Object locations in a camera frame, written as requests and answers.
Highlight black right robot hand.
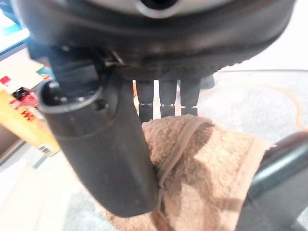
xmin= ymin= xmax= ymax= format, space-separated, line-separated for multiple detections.
xmin=12 ymin=0 xmax=296 ymax=218

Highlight brown terry cloth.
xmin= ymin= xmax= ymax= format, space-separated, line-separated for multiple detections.
xmin=102 ymin=114 xmax=275 ymax=231

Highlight yellow box with barcode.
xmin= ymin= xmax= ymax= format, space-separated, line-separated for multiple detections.
xmin=0 ymin=88 xmax=61 ymax=157

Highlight red and white packet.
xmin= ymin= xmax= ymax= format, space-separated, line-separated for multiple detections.
xmin=9 ymin=86 xmax=39 ymax=109

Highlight colourful printed box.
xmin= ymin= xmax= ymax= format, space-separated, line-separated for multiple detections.
xmin=35 ymin=64 xmax=53 ymax=80

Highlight small red white carton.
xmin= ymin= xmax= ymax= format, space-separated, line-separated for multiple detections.
xmin=0 ymin=76 xmax=13 ymax=88

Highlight black curved tube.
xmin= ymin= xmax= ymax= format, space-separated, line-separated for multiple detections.
xmin=237 ymin=131 xmax=308 ymax=231

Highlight orange cable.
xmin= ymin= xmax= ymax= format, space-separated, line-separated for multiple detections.
xmin=199 ymin=84 xmax=308 ymax=132

